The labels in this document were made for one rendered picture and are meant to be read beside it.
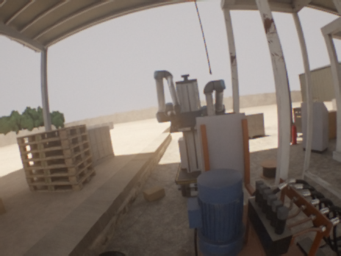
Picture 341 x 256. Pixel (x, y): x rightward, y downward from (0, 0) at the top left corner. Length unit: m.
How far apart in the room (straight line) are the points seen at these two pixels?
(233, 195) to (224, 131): 0.75
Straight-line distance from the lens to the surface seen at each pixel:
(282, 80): 1.04
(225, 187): 0.67
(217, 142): 1.36
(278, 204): 0.62
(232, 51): 1.88
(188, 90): 2.62
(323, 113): 4.29
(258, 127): 6.31
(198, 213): 0.78
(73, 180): 2.82
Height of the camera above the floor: 1.33
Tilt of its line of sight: 6 degrees down
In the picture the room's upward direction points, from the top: 8 degrees counter-clockwise
